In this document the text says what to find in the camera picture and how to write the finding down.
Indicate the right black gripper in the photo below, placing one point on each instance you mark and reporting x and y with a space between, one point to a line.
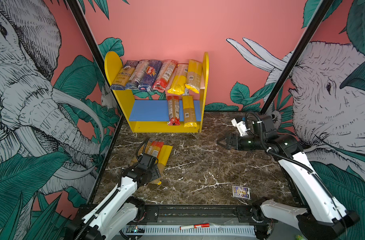
231 138

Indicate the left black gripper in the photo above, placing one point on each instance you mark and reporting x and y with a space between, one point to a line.
155 171

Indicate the red-end spaghetti pack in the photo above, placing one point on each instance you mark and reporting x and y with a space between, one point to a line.
173 110
163 77
154 148

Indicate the wide yellow spaghetti pack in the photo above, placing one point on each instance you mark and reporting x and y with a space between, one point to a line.
193 78

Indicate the gold blue Molisana spaghetti pack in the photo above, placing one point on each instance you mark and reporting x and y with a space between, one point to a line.
140 150

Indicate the blue Barilla spaghetti box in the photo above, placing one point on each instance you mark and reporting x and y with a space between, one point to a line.
150 75

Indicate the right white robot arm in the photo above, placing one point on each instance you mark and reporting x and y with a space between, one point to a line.
321 216

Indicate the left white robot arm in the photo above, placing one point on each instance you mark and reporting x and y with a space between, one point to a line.
119 207

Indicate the yellow shelf unit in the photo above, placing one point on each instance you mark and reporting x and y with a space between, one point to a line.
151 115

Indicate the small green circuit board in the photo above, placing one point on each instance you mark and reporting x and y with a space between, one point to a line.
135 229

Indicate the small playing card box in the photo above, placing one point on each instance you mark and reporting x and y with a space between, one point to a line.
241 192

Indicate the red white marker pen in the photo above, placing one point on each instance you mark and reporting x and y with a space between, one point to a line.
198 226

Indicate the black base frame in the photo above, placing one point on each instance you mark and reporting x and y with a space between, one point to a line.
244 214

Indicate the white perforated rail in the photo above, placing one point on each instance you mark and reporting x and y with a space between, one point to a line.
168 230

